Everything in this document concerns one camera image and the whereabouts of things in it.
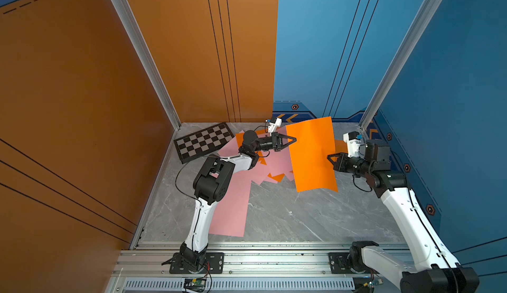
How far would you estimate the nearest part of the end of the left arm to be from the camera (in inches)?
31.7

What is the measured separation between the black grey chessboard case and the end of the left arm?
12.9 inches

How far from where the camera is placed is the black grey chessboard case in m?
1.05
